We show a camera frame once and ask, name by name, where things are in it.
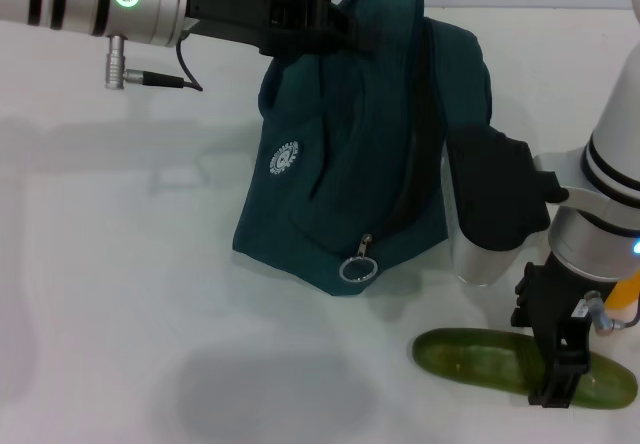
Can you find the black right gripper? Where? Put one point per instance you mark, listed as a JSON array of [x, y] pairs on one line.
[[560, 304]]

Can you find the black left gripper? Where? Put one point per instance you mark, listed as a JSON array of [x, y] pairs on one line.
[[260, 19]]

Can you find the green cucumber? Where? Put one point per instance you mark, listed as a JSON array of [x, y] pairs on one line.
[[470, 359]]

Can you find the teal fabric lunch bag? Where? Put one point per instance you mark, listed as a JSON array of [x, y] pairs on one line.
[[360, 154]]

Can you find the orange pear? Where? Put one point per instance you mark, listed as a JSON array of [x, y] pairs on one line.
[[625, 294]]

